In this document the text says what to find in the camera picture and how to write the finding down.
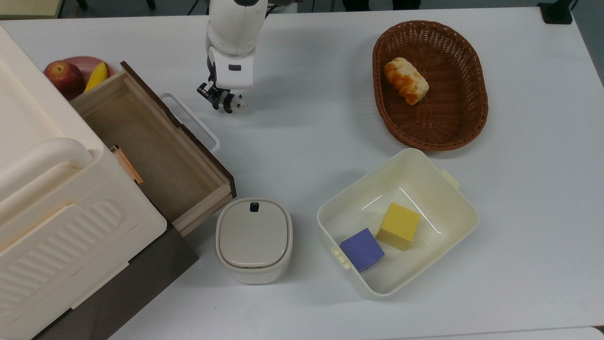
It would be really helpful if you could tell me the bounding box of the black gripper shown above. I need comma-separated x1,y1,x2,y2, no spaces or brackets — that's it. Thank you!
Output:
197,46,228,111

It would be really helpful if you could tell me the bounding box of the small panda toy figure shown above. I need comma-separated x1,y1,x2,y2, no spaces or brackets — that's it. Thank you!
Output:
222,93,249,114

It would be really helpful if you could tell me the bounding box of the open wooden drawer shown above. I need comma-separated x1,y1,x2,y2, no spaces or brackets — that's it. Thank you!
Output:
70,60,237,238

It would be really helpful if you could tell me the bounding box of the toy bread loaf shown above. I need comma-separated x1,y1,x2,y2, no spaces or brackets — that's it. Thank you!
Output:
383,57,430,106

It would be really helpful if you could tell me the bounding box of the yellow banana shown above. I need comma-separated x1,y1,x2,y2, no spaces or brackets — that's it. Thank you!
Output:
84,62,109,93

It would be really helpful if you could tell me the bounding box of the pink plate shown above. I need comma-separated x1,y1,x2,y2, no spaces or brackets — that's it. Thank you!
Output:
45,56,116,101

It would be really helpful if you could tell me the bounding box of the red apple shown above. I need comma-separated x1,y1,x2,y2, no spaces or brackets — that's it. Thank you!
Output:
44,60,86,101

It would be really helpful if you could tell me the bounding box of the small beige lidded container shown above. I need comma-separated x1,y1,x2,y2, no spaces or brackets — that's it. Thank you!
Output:
215,198,294,285

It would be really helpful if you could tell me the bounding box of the cream plastic cabinet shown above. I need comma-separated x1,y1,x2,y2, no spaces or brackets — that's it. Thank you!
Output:
0,26,168,340

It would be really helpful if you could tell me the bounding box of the dark brown cabinet base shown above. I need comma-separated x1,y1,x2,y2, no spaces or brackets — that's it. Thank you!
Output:
33,227,200,340

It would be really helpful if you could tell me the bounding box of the light wooden table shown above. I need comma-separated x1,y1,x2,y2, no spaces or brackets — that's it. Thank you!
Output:
0,0,65,19

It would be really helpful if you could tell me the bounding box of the purple foam cube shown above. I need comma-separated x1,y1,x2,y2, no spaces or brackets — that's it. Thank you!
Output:
339,228,386,272

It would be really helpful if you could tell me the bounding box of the yellow foam cube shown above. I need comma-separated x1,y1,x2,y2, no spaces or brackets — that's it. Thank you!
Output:
376,202,421,252

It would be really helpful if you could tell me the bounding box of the cream plastic open bin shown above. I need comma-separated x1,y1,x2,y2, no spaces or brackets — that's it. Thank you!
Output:
317,148,479,298

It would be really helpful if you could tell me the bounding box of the brown wicker basket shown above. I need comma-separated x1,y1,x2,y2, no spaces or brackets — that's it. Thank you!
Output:
372,20,489,152

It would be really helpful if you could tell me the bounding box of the white drawer handle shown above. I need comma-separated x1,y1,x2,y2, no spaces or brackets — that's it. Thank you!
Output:
159,91,221,153

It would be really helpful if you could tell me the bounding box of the copper drawer slide rail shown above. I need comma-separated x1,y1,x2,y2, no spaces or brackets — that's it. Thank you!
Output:
109,144,144,185

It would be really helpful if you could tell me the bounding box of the black table clamp mount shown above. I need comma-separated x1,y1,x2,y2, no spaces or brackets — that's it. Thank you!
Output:
538,0,579,25

